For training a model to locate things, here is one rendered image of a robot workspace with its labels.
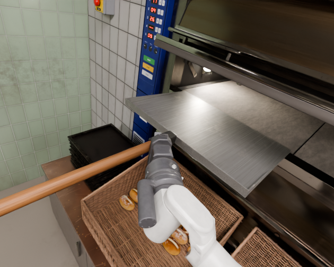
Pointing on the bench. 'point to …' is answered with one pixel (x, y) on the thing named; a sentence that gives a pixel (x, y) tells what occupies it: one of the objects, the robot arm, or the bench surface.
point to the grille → (137, 139)
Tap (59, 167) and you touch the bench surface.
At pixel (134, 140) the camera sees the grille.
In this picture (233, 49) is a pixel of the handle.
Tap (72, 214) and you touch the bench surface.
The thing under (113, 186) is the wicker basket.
